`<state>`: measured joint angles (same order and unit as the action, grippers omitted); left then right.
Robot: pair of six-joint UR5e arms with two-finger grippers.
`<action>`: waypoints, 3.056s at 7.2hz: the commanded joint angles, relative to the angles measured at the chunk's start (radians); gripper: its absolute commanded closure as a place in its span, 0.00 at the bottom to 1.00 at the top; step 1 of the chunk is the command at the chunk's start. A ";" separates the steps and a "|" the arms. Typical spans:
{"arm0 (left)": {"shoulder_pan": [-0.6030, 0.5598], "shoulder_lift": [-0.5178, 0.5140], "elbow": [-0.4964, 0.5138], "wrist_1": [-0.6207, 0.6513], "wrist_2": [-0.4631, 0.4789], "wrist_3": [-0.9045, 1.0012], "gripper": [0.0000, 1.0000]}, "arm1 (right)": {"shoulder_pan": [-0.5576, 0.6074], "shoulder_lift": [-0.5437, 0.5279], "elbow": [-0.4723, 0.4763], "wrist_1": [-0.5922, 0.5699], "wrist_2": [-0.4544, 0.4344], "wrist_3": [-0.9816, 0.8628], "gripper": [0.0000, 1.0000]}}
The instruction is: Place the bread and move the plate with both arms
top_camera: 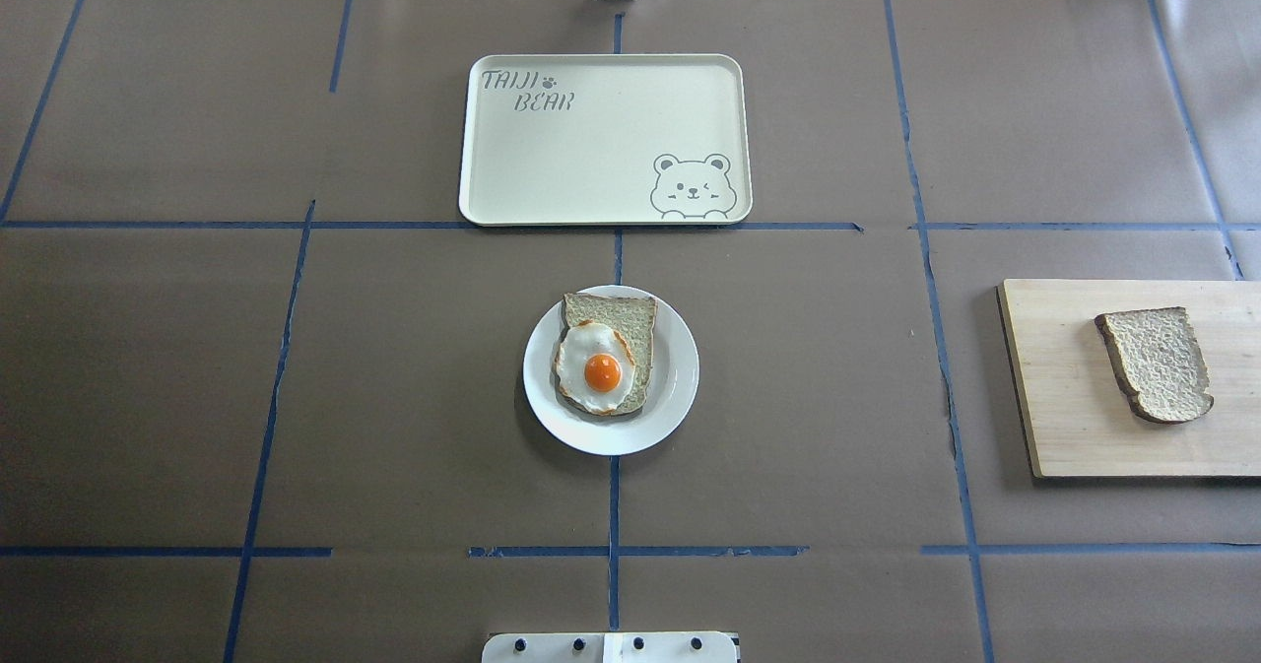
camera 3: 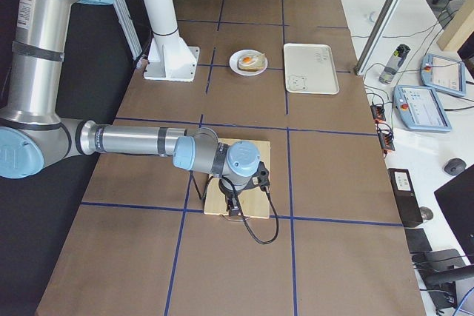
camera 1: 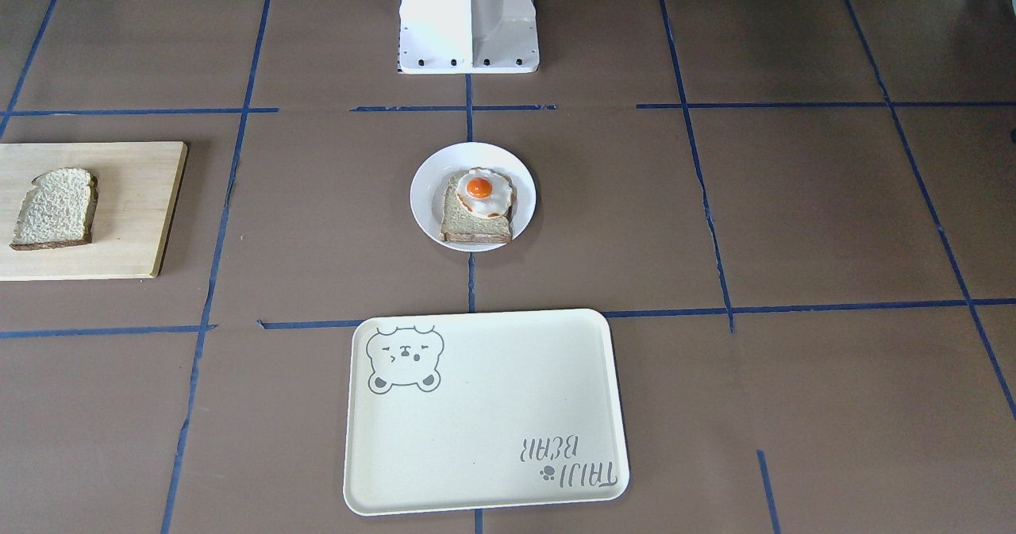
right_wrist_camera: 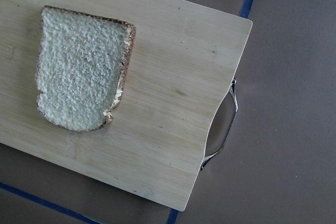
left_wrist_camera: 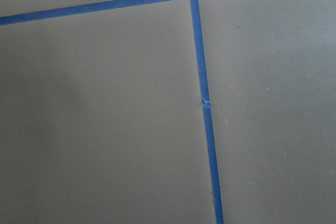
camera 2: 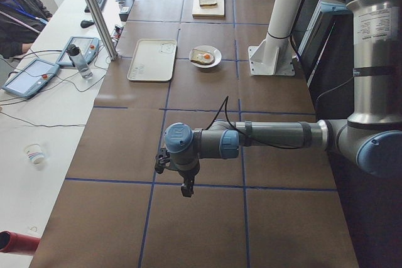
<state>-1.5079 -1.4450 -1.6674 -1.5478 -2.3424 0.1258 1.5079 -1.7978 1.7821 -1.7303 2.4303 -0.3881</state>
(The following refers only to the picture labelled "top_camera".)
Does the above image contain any white round plate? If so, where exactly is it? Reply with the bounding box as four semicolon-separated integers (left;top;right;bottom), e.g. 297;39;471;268
523;285;699;456

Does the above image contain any bread slice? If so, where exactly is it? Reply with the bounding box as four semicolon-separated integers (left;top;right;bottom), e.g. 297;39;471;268
562;294;657;417
1095;305;1216;425

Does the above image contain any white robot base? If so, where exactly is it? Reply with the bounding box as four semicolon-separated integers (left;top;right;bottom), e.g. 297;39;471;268
480;630;741;662

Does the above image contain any fried egg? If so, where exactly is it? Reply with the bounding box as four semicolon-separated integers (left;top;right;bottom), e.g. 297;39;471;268
554;320;636;416

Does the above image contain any cream bear serving tray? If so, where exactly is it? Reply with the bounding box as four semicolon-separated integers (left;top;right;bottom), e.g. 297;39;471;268
458;53;754;227

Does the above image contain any wooden cutting board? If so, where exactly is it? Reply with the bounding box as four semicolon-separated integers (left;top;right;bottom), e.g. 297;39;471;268
997;280;1260;478

